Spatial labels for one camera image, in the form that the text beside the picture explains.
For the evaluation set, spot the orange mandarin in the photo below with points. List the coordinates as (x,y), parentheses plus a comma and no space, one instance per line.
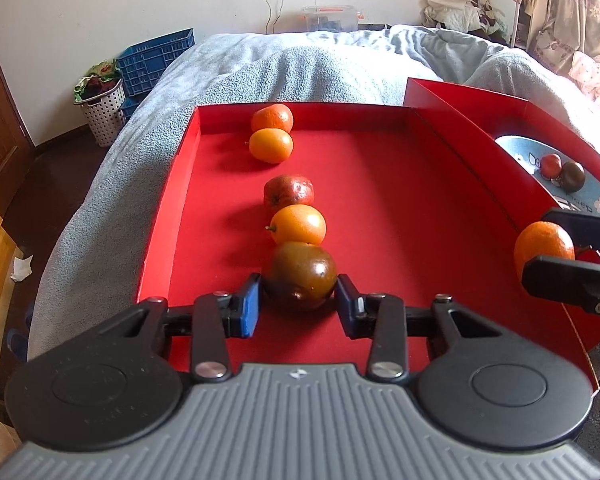
(271,146)
(542,245)
(298,225)
(272,117)

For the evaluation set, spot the pink floral bedding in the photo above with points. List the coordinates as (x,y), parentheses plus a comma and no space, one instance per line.
(592,77)

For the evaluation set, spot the blue slipper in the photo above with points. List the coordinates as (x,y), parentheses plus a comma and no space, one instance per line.
(16,342)

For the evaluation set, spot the blue plastic crate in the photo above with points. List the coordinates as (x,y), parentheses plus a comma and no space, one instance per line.
(155,62)
(129,108)

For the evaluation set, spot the small red tomato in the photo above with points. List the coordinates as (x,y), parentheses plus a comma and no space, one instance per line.
(550,165)

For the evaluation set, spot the small dark tomato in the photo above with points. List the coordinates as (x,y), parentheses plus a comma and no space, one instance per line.
(574,176)

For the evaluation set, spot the beige patterned curtain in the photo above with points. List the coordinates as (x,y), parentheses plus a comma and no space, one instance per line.
(562,15)

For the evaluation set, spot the crumpled white tissue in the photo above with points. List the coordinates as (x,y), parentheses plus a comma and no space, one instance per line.
(20,267)

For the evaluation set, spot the white perforated laundry basket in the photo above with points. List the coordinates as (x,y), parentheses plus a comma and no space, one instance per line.
(102,117)

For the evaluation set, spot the blue patterned plate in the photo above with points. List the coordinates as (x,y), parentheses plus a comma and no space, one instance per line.
(517,147)

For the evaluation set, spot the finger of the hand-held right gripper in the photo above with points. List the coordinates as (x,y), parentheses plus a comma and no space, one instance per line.
(560,277)
(595,230)

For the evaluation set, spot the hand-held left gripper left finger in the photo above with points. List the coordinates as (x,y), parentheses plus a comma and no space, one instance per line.
(251,310)

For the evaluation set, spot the pile of clothes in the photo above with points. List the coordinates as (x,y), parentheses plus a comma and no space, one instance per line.
(462,19)

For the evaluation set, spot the large red tray box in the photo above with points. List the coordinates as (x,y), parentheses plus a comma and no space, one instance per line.
(380,200)

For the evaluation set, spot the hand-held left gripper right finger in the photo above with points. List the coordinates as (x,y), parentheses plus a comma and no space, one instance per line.
(347,305)

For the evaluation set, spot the red cardboard box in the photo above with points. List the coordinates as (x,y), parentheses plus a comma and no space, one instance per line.
(460,105)

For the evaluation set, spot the clothes in laundry basket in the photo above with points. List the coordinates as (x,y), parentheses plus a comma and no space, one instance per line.
(96,82)

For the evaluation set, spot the grey fleece blanket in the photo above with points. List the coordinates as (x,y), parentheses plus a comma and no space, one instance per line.
(330,70)

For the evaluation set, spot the dark green-brown tomato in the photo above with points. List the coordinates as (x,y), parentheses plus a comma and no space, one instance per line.
(300,275)

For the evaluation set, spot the red apple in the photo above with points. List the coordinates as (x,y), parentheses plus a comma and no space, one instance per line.
(289,191)

